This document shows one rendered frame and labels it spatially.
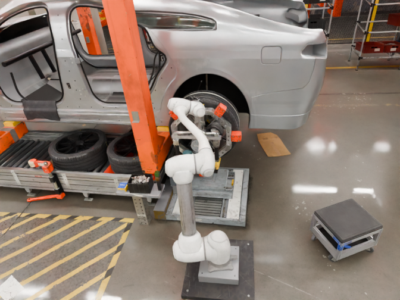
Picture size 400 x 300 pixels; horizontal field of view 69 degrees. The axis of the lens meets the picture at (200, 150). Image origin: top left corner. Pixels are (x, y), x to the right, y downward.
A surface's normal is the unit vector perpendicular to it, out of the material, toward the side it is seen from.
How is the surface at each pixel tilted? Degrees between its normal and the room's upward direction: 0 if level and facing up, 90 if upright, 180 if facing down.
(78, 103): 92
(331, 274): 0
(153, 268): 0
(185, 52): 90
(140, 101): 90
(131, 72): 90
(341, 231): 0
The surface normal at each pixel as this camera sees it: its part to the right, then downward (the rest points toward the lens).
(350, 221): -0.07, -0.83
